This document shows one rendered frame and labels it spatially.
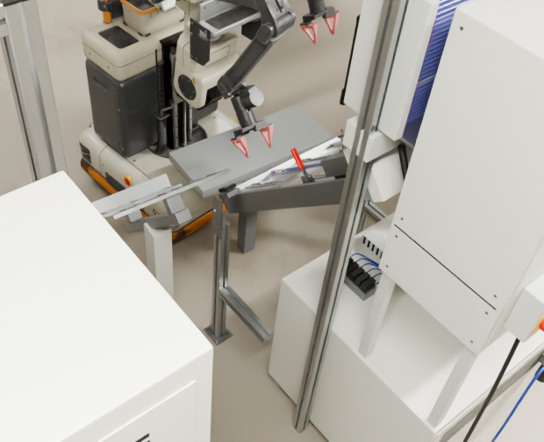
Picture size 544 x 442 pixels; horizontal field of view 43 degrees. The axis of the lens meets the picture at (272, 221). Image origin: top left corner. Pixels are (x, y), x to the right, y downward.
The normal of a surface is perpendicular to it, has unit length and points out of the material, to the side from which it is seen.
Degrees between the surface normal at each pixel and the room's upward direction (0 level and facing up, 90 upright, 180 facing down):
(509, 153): 90
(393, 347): 0
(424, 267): 90
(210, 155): 0
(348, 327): 0
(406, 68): 90
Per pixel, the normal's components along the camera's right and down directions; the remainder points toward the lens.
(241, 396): 0.08, -0.68
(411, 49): -0.78, 0.41
